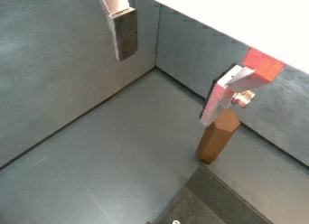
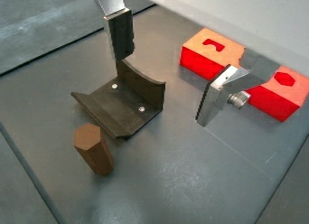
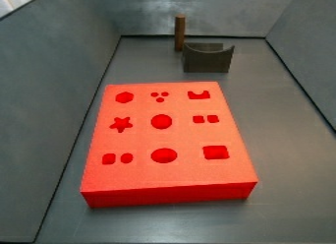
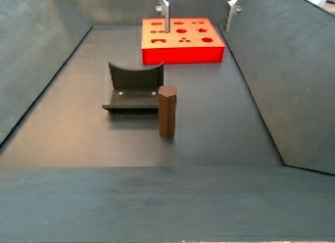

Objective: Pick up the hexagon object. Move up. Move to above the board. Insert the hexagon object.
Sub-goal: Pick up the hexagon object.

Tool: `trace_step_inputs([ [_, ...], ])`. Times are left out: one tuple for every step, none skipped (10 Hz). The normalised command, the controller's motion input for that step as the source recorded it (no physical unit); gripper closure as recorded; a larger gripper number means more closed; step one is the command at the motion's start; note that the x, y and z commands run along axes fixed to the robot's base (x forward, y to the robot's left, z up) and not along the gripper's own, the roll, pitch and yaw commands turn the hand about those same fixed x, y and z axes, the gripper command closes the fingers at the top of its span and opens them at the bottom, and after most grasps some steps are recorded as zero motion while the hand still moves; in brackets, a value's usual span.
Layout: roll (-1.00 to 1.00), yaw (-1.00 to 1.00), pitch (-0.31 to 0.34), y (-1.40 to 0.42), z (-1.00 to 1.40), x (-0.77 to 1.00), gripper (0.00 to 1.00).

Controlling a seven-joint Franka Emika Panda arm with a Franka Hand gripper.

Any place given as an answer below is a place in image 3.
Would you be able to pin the brown hexagon wooden rod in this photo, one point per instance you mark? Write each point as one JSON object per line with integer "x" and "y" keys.
{"x": 179, "y": 31}

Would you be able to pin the red foam shape board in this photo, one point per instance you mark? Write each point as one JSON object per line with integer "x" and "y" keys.
{"x": 166, "y": 147}

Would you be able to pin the grey curved cradle block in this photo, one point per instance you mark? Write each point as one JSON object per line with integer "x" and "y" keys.
{"x": 207, "y": 57}

